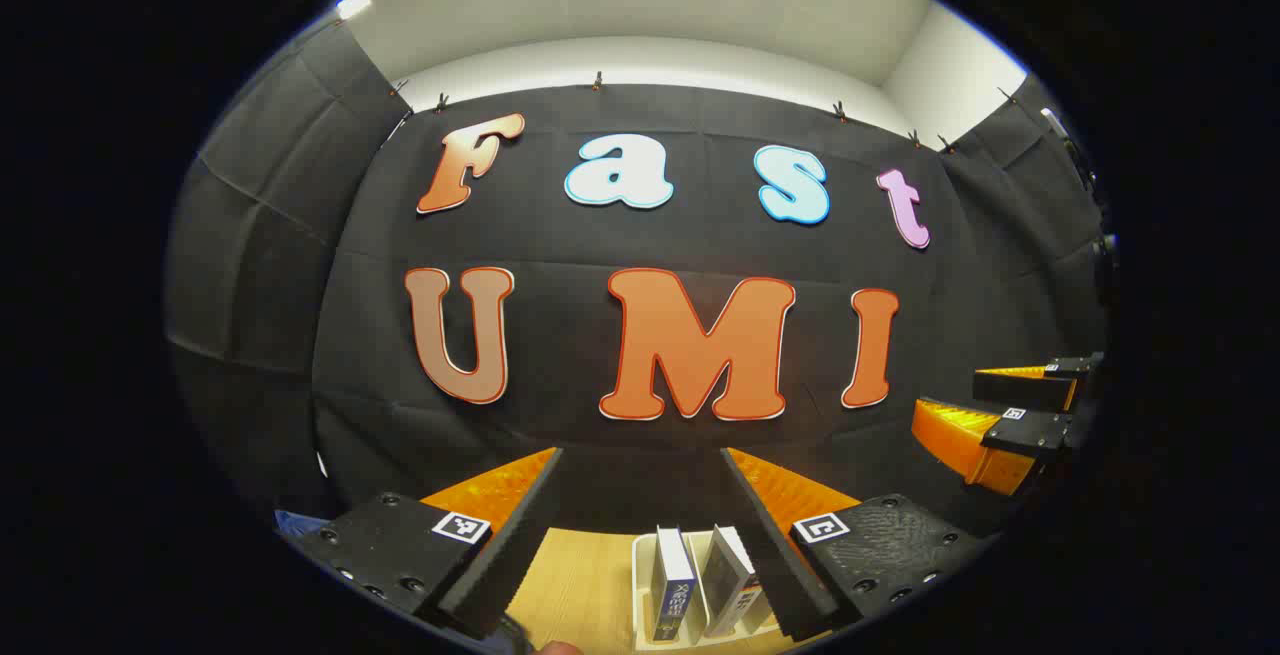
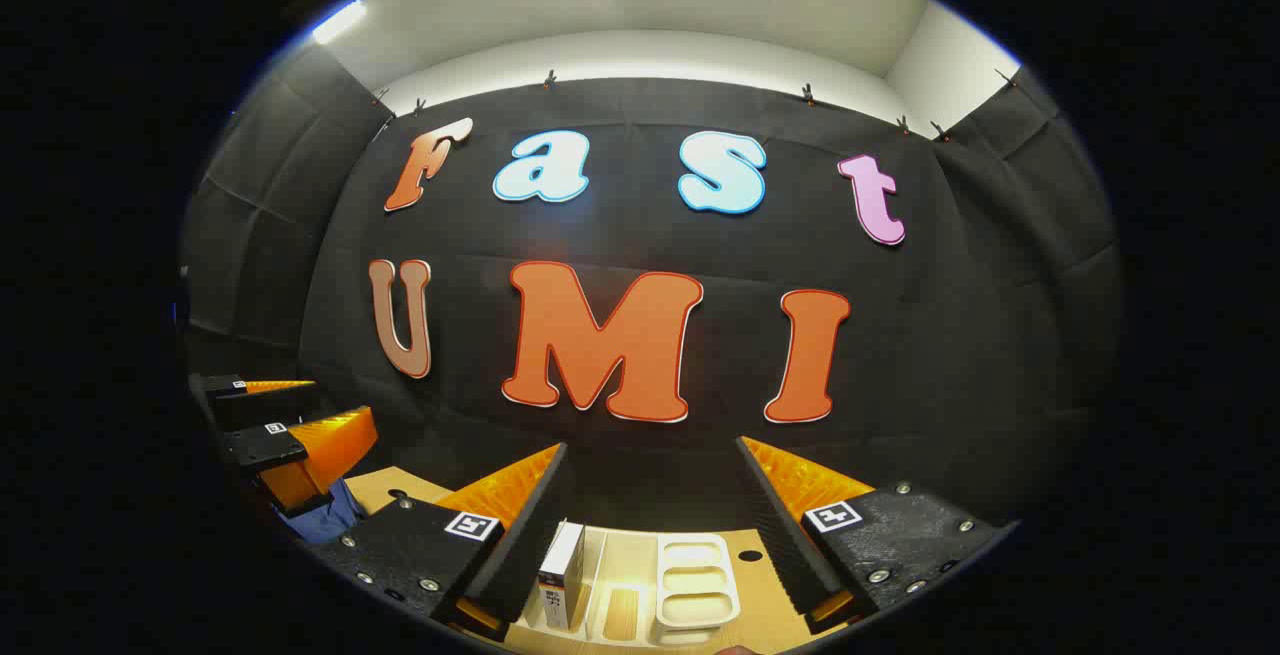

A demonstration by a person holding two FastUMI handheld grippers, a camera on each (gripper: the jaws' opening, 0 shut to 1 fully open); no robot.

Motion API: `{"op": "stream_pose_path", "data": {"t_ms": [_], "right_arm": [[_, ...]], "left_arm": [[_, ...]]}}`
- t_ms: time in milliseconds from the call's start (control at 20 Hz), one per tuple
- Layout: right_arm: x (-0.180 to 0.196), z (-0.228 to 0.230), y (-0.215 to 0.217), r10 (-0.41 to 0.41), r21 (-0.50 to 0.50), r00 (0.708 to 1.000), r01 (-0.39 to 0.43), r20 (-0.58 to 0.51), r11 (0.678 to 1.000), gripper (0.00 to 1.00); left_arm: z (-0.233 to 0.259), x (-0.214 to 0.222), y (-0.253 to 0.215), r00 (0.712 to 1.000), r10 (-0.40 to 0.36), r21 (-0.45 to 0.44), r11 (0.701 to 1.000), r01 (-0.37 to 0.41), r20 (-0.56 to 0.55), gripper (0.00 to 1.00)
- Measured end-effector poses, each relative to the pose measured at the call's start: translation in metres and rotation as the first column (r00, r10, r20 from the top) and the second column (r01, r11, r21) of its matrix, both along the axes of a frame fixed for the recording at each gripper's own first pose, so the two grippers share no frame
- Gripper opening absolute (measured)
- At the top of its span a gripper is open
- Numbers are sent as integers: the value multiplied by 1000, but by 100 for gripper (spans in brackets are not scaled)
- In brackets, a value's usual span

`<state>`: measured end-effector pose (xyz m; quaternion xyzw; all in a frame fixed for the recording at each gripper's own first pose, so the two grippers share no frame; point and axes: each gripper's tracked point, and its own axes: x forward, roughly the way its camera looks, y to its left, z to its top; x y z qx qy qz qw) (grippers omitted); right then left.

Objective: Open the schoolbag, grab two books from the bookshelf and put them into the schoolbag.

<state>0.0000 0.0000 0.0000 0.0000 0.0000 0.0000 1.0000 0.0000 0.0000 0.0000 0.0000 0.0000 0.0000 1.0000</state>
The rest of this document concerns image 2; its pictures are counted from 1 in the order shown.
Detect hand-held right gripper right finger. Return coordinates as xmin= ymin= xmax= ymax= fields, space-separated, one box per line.
xmin=737 ymin=435 xmax=1021 ymax=636

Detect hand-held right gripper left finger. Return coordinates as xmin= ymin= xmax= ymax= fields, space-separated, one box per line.
xmin=300 ymin=442 xmax=573 ymax=641

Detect white spine book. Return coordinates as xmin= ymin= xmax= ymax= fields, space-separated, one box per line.
xmin=537 ymin=519 xmax=588 ymax=633

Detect blue schoolbag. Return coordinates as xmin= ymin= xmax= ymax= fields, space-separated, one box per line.
xmin=278 ymin=478 xmax=369 ymax=546

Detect white bookshelf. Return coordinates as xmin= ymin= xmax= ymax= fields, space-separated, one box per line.
xmin=515 ymin=525 xmax=743 ymax=648

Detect ceiling light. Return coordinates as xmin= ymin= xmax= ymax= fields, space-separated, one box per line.
xmin=310 ymin=0 xmax=369 ymax=46

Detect row of black cloth clips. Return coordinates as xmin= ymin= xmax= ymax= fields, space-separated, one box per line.
xmin=370 ymin=68 xmax=1021 ymax=141

